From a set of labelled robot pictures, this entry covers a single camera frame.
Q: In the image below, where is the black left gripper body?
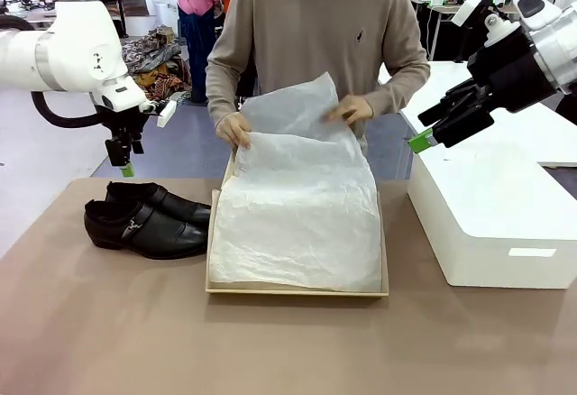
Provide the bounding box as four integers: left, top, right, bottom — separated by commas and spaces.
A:
99, 106, 148, 142

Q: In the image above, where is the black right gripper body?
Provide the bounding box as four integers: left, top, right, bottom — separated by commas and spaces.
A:
466, 28, 559, 115

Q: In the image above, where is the black leather buckle shoe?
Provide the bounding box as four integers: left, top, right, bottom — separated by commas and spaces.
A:
105, 180, 213, 225
83, 198, 210, 262

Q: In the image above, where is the white tissue paper sheet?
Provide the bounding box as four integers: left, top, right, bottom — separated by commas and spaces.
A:
210, 71, 384, 293

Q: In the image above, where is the cardboard shoe box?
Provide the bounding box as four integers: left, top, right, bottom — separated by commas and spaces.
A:
205, 145, 390, 299

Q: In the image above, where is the person's left forearm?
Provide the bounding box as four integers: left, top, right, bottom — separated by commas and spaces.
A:
360, 60, 432, 115

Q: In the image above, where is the person's right forearm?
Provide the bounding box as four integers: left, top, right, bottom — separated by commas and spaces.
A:
205, 63, 248, 128

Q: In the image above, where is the white foam box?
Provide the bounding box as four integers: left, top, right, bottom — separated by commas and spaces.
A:
406, 140, 577, 290

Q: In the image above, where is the person's right hand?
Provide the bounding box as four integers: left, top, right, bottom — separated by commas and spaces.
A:
215, 111, 253, 151

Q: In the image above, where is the person's left hand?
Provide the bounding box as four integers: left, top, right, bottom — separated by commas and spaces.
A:
321, 95, 375, 127

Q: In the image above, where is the white side table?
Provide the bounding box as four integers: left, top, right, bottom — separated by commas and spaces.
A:
377, 60, 577, 167

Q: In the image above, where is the pile of patterned cloths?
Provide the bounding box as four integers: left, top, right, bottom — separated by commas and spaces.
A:
120, 27, 194, 107

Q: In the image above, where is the white waste bin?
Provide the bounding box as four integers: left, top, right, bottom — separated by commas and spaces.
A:
154, 1, 180, 31

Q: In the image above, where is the person in pink hoodie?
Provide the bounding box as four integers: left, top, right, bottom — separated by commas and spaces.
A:
163, 0, 224, 106

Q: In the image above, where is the person in beige sweater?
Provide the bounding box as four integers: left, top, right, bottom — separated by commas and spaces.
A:
205, 0, 432, 143

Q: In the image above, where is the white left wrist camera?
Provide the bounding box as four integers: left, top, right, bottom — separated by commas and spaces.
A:
156, 98, 179, 128

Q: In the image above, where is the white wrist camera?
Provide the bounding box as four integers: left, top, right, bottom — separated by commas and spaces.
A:
156, 98, 179, 128
450, 0, 483, 28

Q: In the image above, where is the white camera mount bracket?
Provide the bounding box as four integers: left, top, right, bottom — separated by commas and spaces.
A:
483, 12, 520, 48

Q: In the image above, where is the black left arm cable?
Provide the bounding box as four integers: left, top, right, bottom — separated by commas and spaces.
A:
30, 90, 112, 129

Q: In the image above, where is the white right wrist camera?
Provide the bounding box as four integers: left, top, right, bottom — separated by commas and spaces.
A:
450, 0, 483, 28

